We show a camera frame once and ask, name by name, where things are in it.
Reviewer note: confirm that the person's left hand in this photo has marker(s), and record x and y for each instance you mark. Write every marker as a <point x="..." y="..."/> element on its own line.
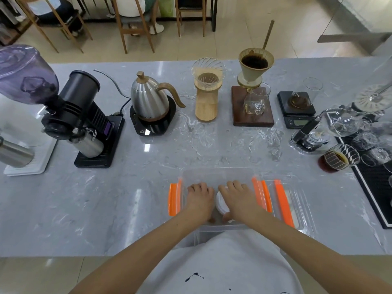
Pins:
<point x="199" y="202"/>

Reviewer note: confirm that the person's right forearm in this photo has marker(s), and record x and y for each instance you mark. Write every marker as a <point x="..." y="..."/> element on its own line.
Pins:
<point x="306" y="251"/>

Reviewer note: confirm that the clear lid with orange clip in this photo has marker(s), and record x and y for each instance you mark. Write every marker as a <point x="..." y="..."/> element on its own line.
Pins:
<point x="291" y="199"/>

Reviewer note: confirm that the clear glass cup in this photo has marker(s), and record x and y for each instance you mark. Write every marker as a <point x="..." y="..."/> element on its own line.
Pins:
<point x="303" y="96"/>

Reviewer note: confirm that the person's white shirt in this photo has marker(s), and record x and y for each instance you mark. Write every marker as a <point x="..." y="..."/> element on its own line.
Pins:
<point x="220" y="266"/>

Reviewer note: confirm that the person's left forearm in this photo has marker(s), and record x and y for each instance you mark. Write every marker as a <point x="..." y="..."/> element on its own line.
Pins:
<point x="147" y="254"/>

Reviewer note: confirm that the steel gooseneck kettle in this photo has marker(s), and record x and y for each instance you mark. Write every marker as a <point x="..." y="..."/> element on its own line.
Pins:
<point x="148" y="99"/>

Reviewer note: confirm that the light wooden dripper stand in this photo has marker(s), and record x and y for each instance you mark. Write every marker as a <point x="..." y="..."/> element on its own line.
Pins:
<point x="207" y="105"/>

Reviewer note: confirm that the stack of white paper filters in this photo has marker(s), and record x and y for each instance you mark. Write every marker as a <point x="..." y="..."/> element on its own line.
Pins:
<point x="221" y="203"/>

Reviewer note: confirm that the wooden chair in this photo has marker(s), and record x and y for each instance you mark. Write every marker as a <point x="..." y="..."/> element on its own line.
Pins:
<point x="134" y="27"/>
<point x="52" y="24"/>
<point x="190" y="12"/>

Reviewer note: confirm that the cream ceramic dripper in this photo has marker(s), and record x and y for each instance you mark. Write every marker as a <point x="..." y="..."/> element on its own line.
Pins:
<point x="255" y="71"/>

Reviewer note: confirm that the black kettle base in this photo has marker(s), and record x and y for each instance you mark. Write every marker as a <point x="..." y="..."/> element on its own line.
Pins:
<point x="153" y="127"/>

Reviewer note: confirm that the clear glass dripper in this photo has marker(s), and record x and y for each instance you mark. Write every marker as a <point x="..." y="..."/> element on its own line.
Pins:
<point x="209" y="70"/>

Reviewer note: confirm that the black digital scale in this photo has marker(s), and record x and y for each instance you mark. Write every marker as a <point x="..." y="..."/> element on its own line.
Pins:
<point x="295" y="117"/>

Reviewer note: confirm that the clear container with orange clips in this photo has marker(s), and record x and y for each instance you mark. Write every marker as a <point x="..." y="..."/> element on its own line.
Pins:
<point x="211" y="176"/>

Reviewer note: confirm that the person's right hand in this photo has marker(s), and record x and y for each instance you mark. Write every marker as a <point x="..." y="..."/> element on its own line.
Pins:
<point x="240" y="203"/>

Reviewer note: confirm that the white grinder with purple hopper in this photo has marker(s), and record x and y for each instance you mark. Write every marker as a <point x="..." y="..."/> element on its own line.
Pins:
<point x="24" y="79"/>

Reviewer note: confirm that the clear glass server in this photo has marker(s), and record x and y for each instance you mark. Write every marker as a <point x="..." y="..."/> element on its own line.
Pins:
<point x="256" y="102"/>

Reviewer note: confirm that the steel cylinder cup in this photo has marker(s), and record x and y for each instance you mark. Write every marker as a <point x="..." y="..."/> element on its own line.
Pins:
<point x="15" y="154"/>

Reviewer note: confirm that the black table leg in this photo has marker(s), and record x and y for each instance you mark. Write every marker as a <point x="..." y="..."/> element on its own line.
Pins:
<point x="213" y="13"/>

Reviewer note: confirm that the black rubber bar mat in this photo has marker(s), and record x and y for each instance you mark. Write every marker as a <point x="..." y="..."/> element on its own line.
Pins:
<point x="375" y="186"/>

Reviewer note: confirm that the person's left fingers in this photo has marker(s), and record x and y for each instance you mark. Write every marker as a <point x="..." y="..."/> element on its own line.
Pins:
<point x="200" y="188"/>

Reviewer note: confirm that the black coffee grinder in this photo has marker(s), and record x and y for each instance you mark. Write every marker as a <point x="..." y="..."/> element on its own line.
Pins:
<point x="82" y="101"/>

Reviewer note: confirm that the dark wooden base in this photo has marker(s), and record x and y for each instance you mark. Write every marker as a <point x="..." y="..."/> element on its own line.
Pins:
<point x="239" y="117"/>

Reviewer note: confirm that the ribbed glass coffee cup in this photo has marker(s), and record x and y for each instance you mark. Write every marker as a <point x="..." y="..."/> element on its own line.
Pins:
<point x="341" y="156"/>

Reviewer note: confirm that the steel grinder dosing cup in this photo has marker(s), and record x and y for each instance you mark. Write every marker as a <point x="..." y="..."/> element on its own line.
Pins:
<point x="89" y="145"/>

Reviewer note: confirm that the wooden stirring stick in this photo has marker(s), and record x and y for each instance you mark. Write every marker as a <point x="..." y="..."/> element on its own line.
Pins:
<point x="268" y="35"/>

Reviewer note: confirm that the glass siphon flask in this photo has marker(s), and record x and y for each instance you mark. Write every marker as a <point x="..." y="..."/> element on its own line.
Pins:
<point x="344" y="123"/>

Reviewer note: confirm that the dark round saucer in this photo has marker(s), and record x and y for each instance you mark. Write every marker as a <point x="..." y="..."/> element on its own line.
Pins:
<point x="322" y="165"/>

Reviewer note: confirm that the person's right thumb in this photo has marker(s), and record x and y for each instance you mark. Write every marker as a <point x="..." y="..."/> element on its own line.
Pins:
<point x="227" y="217"/>

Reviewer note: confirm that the clear drinking glass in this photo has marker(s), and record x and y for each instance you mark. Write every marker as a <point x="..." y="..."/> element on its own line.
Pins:
<point x="364" y="140"/>
<point x="376" y="156"/>

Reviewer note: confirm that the grey metal ledge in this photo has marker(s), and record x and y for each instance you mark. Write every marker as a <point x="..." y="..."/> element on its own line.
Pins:
<point x="352" y="37"/>

